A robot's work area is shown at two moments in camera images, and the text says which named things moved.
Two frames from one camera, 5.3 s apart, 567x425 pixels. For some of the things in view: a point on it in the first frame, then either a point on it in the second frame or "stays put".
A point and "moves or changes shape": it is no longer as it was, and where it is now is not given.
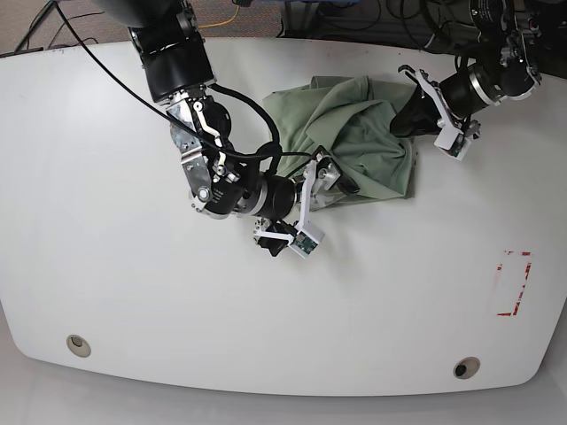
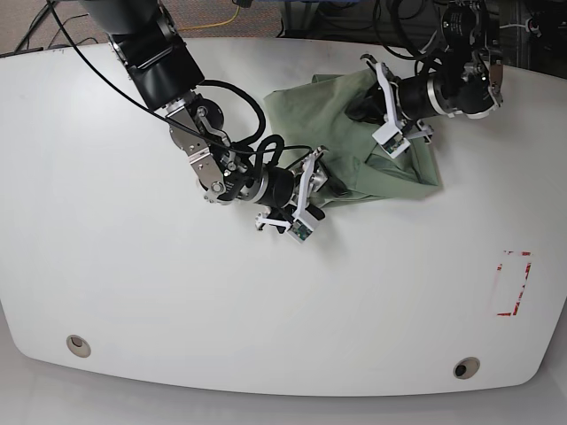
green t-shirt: x=349 y=116 moves or changes shape
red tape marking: x=521 y=292 stays put
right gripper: x=420 y=115 to x=370 y=106
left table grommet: x=78 y=345 stays put
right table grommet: x=466 y=367 stays put
